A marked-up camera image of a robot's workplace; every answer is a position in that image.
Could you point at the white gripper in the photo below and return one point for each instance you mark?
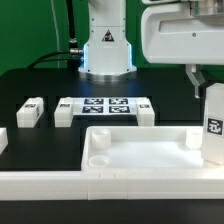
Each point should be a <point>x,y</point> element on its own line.
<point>171,35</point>

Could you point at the white desk top tray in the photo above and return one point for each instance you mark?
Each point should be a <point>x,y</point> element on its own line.
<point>142,147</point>

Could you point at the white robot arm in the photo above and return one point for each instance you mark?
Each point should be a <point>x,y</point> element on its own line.
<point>107,53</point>

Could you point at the white front fence bar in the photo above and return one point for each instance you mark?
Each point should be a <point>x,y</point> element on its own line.
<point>154,184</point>

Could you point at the white left side block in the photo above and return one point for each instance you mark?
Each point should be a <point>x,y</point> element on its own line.
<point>3,139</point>

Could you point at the marker tag base plate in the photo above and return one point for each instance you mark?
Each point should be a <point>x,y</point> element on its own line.
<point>104,106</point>

